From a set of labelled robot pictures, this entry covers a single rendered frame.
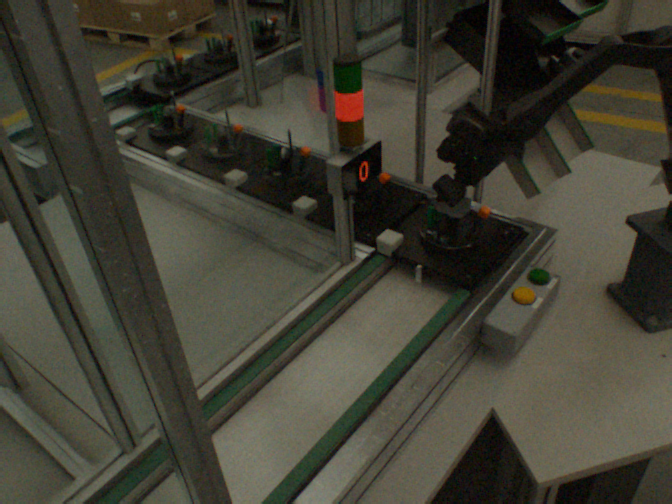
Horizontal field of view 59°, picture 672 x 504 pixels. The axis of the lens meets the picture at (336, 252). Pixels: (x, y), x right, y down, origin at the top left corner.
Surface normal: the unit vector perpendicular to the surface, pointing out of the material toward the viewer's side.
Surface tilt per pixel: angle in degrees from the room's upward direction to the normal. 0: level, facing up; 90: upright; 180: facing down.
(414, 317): 0
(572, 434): 0
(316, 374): 0
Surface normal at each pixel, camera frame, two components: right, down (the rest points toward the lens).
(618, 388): -0.07, -0.79
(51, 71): 0.78, 0.35
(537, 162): 0.42, -0.25
